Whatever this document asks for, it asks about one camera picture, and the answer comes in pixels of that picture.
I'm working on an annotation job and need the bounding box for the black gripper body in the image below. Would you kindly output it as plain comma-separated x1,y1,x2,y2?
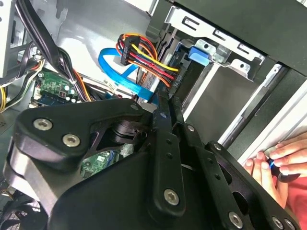
47,148,227,230

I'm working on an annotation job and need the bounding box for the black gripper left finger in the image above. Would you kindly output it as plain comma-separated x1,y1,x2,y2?
2,87,187,219

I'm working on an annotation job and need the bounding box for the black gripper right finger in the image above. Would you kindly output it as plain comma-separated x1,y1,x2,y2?
168,93,300,230

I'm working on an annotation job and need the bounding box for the round black tool blue ring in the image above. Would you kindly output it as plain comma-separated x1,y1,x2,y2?
267,155,300,183

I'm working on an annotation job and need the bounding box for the blue data wire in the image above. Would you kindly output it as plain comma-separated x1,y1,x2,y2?
98,47,158,104

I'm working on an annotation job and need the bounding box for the red yellow power wire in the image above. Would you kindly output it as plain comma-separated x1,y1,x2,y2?
116,33,184,89

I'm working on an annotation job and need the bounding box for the hard disk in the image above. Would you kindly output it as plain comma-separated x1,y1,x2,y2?
167,42,213,96

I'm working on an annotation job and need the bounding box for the person's left hand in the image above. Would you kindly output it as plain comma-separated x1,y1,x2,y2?
244,152,288,209

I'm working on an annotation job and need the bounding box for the person's right hand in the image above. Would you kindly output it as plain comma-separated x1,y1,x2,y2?
270,134,307,177

